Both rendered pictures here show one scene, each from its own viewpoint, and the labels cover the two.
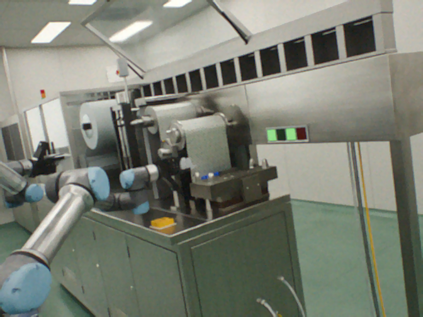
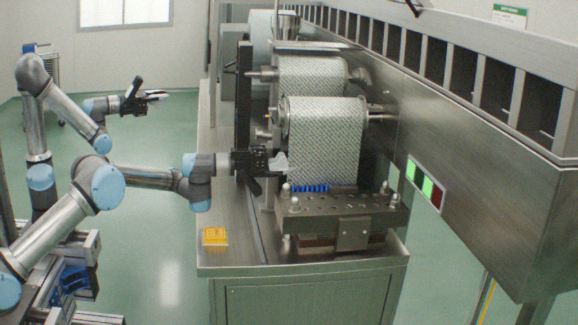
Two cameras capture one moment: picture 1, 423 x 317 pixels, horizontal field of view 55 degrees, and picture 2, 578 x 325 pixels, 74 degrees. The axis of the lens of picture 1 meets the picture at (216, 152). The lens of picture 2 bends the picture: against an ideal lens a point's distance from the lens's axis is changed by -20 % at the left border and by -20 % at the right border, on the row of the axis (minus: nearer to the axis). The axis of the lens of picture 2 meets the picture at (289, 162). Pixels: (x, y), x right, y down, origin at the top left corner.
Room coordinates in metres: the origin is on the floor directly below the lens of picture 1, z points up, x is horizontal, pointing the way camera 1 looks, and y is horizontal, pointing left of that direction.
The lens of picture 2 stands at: (0.58, -0.46, 1.68)
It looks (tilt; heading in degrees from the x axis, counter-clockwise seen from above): 22 degrees down; 25
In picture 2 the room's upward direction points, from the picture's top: 3 degrees clockwise
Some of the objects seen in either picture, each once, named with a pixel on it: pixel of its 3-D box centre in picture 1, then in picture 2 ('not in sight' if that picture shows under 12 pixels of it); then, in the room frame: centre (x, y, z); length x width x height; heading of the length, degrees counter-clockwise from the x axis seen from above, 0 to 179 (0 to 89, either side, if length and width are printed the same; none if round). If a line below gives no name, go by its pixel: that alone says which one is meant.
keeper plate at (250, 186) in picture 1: (251, 188); (353, 234); (1.79, -0.13, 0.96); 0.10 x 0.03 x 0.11; 126
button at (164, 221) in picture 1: (162, 222); (214, 235); (1.64, 0.27, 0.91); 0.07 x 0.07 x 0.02; 36
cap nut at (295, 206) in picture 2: (211, 177); (295, 204); (1.72, 0.04, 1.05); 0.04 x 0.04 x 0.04
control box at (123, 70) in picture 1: (121, 67); not in sight; (2.37, 0.47, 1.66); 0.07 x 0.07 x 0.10; 20
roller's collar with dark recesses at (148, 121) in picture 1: (146, 121); (268, 74); (2.10, 0.34, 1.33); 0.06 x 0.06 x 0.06; 36
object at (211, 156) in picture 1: (209, 158); (324, 162); (1.93, 0.04, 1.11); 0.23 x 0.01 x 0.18; 126
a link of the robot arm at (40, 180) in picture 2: not in sight; (41, 184); (1.44, 0.95, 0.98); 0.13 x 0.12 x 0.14; 56
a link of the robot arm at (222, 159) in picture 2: (150, 173); (223, 164); (1.74, 0.30, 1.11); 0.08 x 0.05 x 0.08; 36
